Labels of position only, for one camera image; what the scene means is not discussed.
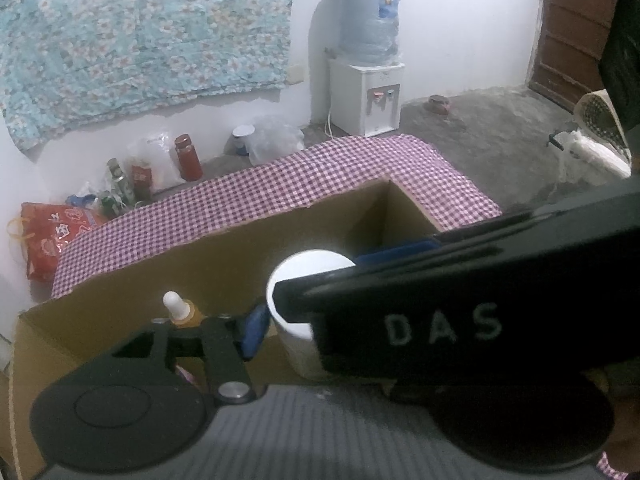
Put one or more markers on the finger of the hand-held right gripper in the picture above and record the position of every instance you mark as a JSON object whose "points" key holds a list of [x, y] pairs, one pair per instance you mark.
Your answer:
{"points": [[395, 254], [305, 295]]}

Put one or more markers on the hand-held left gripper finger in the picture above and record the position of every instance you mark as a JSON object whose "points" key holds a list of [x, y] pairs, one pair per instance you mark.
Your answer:
{"points": [[255, 332]]}

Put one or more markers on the white plastic pill bottle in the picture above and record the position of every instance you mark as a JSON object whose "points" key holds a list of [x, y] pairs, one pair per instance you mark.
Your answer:
{"points": [[300, 270]]}

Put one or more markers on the green glass dropper bottle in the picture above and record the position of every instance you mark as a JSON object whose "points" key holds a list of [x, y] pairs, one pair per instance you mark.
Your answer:
{"points": [[177, 305]]}

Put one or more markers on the brown cardboard box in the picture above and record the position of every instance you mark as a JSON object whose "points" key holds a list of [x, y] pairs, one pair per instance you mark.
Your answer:
{"points": [[150, 270]]}

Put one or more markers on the purple checkered tablecloth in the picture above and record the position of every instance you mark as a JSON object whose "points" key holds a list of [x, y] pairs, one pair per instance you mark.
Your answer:
{"points": [[300, 175]]}

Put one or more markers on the clear plastic bag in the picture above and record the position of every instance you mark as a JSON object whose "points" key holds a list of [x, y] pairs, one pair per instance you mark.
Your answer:
{"points": [[277, 140]]}

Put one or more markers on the white bundled cloth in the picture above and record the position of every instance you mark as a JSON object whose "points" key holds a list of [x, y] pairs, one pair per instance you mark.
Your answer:
{"points": [[590, 155]]}

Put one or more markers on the white water dispenser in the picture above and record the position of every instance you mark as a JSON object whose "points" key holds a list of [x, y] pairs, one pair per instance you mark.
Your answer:
{"points": [[350, 100]]}

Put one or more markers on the red plastic bottle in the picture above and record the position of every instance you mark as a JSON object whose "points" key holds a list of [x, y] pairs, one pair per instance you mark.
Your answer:
{"points": [[189, 160]]}

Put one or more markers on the red labelled jar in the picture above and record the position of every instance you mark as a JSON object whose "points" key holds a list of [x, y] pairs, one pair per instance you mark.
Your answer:
{"points": [[141, 180]]}

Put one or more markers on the woven basket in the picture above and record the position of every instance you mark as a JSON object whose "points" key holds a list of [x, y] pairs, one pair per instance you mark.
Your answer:
{"points": [[600, 120]]}

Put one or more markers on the red patterned gift bag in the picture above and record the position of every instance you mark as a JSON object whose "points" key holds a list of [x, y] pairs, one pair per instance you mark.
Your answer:
{"points": [[55, 235]]}

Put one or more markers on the blue water jug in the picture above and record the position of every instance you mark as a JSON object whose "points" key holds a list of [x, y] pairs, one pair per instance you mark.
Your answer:
{"points": [[365, 20]]}

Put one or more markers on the brown wooden door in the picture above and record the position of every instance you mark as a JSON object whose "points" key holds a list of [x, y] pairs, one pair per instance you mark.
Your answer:
{"points": [[565, 35]]}

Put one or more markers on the white wall socket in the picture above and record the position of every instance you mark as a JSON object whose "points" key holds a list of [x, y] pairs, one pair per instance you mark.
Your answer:
{"points": [[296, 75]]}

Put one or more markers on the blue floral wall cloth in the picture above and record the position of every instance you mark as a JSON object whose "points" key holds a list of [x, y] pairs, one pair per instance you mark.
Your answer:
{"points": [[125, 35]]}

